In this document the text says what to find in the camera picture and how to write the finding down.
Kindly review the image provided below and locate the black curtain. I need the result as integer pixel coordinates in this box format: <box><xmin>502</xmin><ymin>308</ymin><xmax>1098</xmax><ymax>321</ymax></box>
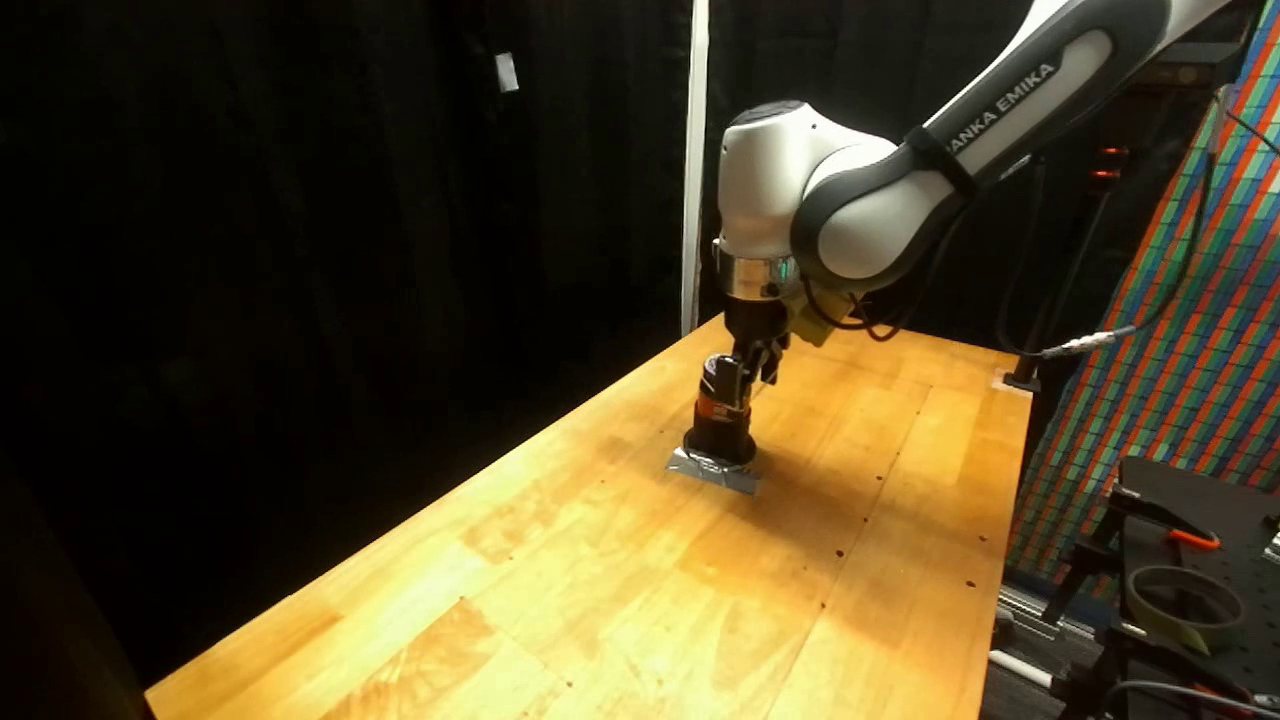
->
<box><xmin>0</xmin><ymin>0</ymin><xmax>695</xmax><ymax>683</ymax></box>

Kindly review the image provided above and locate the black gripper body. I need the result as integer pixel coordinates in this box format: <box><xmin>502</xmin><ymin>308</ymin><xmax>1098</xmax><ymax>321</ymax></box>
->
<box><xmin>720</xmin><ymin>291</ymin><xmax>795</xmax><ymax>361</ymax></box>

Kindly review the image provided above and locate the black camera stand red knob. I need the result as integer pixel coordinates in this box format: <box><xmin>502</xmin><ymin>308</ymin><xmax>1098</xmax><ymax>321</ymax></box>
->
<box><xmin>996</xmin><ymin>133</ymin><xmax>1131</xmax><ymax>395</ymax></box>

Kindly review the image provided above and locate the aluminium rail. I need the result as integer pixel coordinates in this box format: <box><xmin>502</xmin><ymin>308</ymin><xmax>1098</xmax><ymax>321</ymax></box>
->
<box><xmin>991</xmin><ymin>579</ymin><xmax>1134</xmax><ymax>695</ymax></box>

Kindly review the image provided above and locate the black equipment cart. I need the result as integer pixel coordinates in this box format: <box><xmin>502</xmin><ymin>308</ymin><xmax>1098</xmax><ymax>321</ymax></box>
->
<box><xmin>1051</xmin><ymin>455</ymin><xmax>1280</xmax><ymax>720</ymax></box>

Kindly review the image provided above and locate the colourful patterned cloth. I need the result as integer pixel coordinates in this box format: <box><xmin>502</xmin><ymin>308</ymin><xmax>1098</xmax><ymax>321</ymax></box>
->
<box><xmin>1006</xmin><ymin>32</ymin><xmax>1280</xmax><ymax>583</ymax></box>

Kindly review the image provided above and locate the orange clamp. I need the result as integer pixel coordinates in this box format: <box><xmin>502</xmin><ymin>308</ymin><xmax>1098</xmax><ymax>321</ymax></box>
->
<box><xmin>1155</xmin><ymin>518</ymin><xmax>1226</xmax><ymax>560</ymax></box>

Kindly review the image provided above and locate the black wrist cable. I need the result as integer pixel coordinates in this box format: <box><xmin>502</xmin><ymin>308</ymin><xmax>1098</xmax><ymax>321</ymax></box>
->
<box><xmin>825</xmin><ymin>282</ymin><xmax>940</xmax><ymax>347</ymax></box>

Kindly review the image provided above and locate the grey tape roll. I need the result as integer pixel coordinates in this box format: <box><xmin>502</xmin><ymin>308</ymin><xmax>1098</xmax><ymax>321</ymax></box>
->
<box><xmin>1125</xmin><ymin>560</ymin><xmax>1251</xmax><ymax>641</ymax></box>

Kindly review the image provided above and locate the black camera cable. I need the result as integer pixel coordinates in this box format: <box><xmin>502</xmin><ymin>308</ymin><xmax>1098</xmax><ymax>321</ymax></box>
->
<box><xmin>1031</xmin><ymin>76</ymin><xmax>1280</xmax><ymax>367</ymax></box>

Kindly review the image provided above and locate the brown bottle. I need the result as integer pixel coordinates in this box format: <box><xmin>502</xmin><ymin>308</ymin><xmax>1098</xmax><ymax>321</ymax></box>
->
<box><xmin>681</xmin><ymin>353</ymin><xmax>763</xmax><ymax>467</ymax></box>

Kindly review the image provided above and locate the grey tape strip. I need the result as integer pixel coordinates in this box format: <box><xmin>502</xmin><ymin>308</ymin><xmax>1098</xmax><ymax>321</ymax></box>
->
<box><xmin>665</xmin><ymin>444</ymin><xmax>766</xmax><ymax>499</ymax></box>

